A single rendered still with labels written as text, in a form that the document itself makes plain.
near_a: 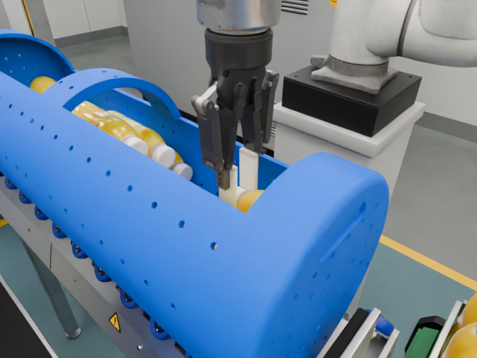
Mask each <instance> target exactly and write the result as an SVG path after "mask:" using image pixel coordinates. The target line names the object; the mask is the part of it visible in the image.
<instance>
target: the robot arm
mask: <svg viewBox="0 0 477 358"><path fill-rule="evenodd" d="M281 3H282V0H196V7H197V20H198V22H199V23H200V24H201V25H203V26H204V27H207V29H206V30H205V31H204V41H205V55H206V61H207V62H208V64H209V66H210V69H211V76H210V79H209V89H208V90H207V91H206V92H205V93H204V94H203V95H202V96H201V97H199V96H197V95H195V96H193V97H192V99H191V104H192V106H193V108H194V110H195V112H196V114H197V122H198V128H199V139H200V145H201V150H202V161H203V165H204V166H206V167H208V168H210V169H212V170H214V171H216V185H217V187H219V199H221V200H223V201H224V202H227V203H229V204H230V205H232V206H233V207H235V208H237V177H238V167H237V166H235V165H233V162H234V151H235V145H236V135H237V128H238V122H239V119H240V120H241V130H242V135H243V145H244V146H245V147H246V148H244V147H242V148H240V149H239V170H240V187H241V188H243V189H245V190H257V189H258V167H259V154H261V155H263V154H265V152H266V150H267V148H264V147H263V144H264V143H266V144H267V143H269V141H270V135H271V129H272V121H273V107H274V101H275V90H276V87H277V85H278V80H279V77H280V75H279V73H277V72H273V71H270V70H267V69H266V65H268V64H269V63H270V61H271V59H272V49H273V31H272V30H271V27H273V26H275V25H277V24H278V23H279V21H280V15H281ZM397 56H400V57H404V58H409V59H411V60H416V61H419V62H423V63H429V64H433V65H441V66H447V67H477V0H338V1H337V5H336V11H335V14H334V20H333V25H332V30H331V44H330V51H329V55H313V56H312V57H311V60H310V63H311V65H314V66H316V67H318V68H321V69H319V70H315V71H314V72H312V76H311V78H312V79H313V80H320V81H325V82H330V83H334V84H337V85H341V86H345V87H350V88H353V89H356V90H361V91H364V92H367V93H369V94H378V93H379V91H380V88H381V87H382V86H383V85H385V84H386V83H387V82H388V81H389V80H390V79H392V78H394V77H397V74H398V71H397V70H396V69H393V68H390V67H388V65H389V60H390V57H397ZM261 131H263V133H261Z"/></svg>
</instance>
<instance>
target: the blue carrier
mask: <svg viewBox="0 0 477 358"><path fill-rule="evenodd" d="M32 51H33V52H32ZM19 54H20V55H19ZM5 58H6V59H5ZM24 67H25V68H24ZM23 68H24V69H23ZM10 71H11V72H10ZM40 76H46V77H50V78H52V79H54V80H56V81H57V82H56V83H55V84H53V85H51V86H50V87H49V88H47V89H46V91H44V93H42V94H39V93H37V92H35V91H34V90H32V89H30V88H29V87H30V84H31V83H32V81H33V80H34V79H35V78H37V77H40ZM28 80H29V81H28ZM122 87H130V88H136V89H137V90H139V91H140V92H141V93H142V94H143V95H144V96H145V97H146V99H147V100H148V102H147V101H145V100H143V99H140V98H138V97H136V96H133V95H132V94H129V93H127V92H125V91H123V90H120V89H118V88H122ZM84 101H88V102H91V103H92V104H94V105H96V106H98V107H100V108H102V109H103V110H105V111H111V110H112V111H116V112H119V113H121V114H123V115H125V116H127V117H129V118H131V119H133V120H135V121H137V122H139V123H141V124H142V125H144V126H147V127H149V128H151V129H152V130H154V131H156V132H157V133H158V134H160V136H161V137H162V138H163V140H164V141H165V143H166V145H167V146H169V147H171V148H172V149H174V150H175V151H176V152H178V154H179V155H180V156H181V158H182V159H183V162H184V163H185V164H187V165H188V166H190V167H191V168H192V170H193V174H192V178H191V180H190V181H189V180H187V179H185V178H183V177H182V176H180V175H178V174H177V173H175V172H173V171H171V170H170V169H168V168H166V167H165V166H163V165H161V164H159V163H158V162H156V161H154V160H153V159H151V158H149V157H147V156H145V155H144V154H142V153H140V152H139V151H137V150H136V149H134V148H131V147H130V146H128V145H127V144H125V143H123V142H122V141H120V140H118V139H116V138H114V137H113V136H111V135H109V134H108V133H106V132H105V131H102V130H101V129H99V128H97V127H96V126H94V125H92V124H90V123H89V122H87V121H85V120H84V119H82V118H80V117H78V116H77V115H75V114H73V113H72V111H73V110H74V109H75V108H76V107H78V106H79V105H80V104H81V103H83V102H84ZM0 171H1V172H2V173H3V174H4V175H5V176H6V177H7V178H8V179H9V180H10V181H11V182H12V183H13V184H14V185H15V186H16V187H17V188H18V189H19V190H20V191H21V192H22V193H23V194H24V195H25V196H26V197H27V198H28V199H29V200H30V201H31V202H32V203H33V204H34V205H35V206H36V207H38V208H39V209H40V210H41V211H42V212H43V213H44V214H45V215H46V216H47V217H48V218H49V219H50V220H51V221H52V222H53V223H54V224H55V225H56V226H57V227H58V228H59V229H61V230H62V231H63V232H64V233H65V234H66V235H67V236H68V237H69V238H70V239H71V240H72V241H73V242H74V243H75V244H76V245H77V246H78V247H79V248H80V249H81V250H82V251H83V252H84V253H85V254H86V255H88V257H89V258H90V259H91V260H92V261H93V262H94V263H95V264H96V265H97V266H98V267H99V268H100V269H101V270H102V271H103V272H105V273H106V274H107V275H108V276H109V277H110V278H111V279H112V280H113V281H114V282H115V283H116V284H117V285H118V286H119V287H120V288H121V289H122V290H123V291H124V292H125V293H126V294H128V295H129V296H130V297H131V298H132V299H133V300H134V301H135V302H136V303H137V304H138V305H139V306H140V307H141V308H142V309H143V310H144V311H145V312H146V313H147V314H148V315H149V316H151V317H152V318H153V319H154V321H156V322H157V323H158V324H159V326H161V327H162V328H163V329H164V331H166V332H167V333H168V334H169V336H171V338H173V339H174V340H175V341H176V342H177V343H178V344H179V345H180V346H181V347H182V348H183V349H184V350H185V351H186V352H187V353H188V354H189V355H190V356H191V357H192V358H317V356H318V354H319V353H320V352H321V350H322V349H323V348H324V346H325V344H326V343H327V342H328V340H329V338H330V337H331V335H332V334H333V332H334V331H335V329H336V327H337V326H338V324H339V323H340V321H341V319H342V317H343V316H344V314H345V312H346V311H347V309H348V307H349V305H350V304H351V301H352V300H353V297H354V296H355V294H356V292H357V290H358V288H359V286H360V284H361V282H362V280H363V278H364V276H365V274H366V272H367V270H368V267H369V265H370V263H371V260H372V258H373V255H374V253H375V251H376V248H377V245H378V242H379V240H380V237H381V234H382V231H383V228H384V225H385V220H386V217H387V213H388V205H389V187H388V183H387V181H386V179H385V178H384V177H383V176H382V175H381V174H380V173H378V172H376V171H374V170H371V169H369V168H366V167H363V166H360V165H359V164H356V163H353V162H351V161H348V160H346V159H344V158H340V157H338V156H335V155H333V154H331V153H326V152H320V153H313V154H311V155H309V156H306V157H304V158H303V159H301V160H299V161H298V162H296V163H294V164H293V165H288V164H286V163H284V162H282V161H279V160H278V159H275V158H273V157H271V156H268V155H266V154H263V155H261V154H259V167H258V190H265V191H264V192H263V193H262V194H261V195H260V197H259V198H258V199H257V200H256V201H255V202H254V203H253V205H252V206H251V208H250V209H249V211H247V213H244V212H242V211H240V210H238V209H237V208H235V207H233V206H232V205H230V204H229V203H227V202H224V201H223V200H221V199H219V187H217V185H216V171H214V170H212V169H210V168H208V167H206V166H204V165H203V161H202V150H201V145H200V139H199V128H198V124H196V123H194V122H192V121H190V120H188V119H185V118H183V117H181V115H180V112H179V110H178V108H177V106H176V105H175V103H174V102H173V100H172V99H171V98H170V96H169V95H168V94H167V93H166V92H164V91H163V90H162V89H161V88H159V87H158V86H156V85H154V84H153V83H151V82H148V81H146V80H143V79H141V78H139V77H135V76H133V75H130V74H128V73H126V72H122V71H120V70H114V69H108V68H94V69H88V70H83V71H78V70H75V69H74V68H73V66H72V64H71V63H70V61H69V60H68V59H67V58H66V57H65V56H64V55H63V54H62V53H61V52H60V51H59V50H58V49H57V48H56V47H54V46H53V45H51V44H49V43H48V42H46V41H44V40H41V39H39V38H36V37H34V36H31V35H29V34H27V33H23V32H20V31H15V30H9V29H0ZM184 223H185V226H184ZM215 245H217V247H216V249H215V248H214V247H215Z"/></svg>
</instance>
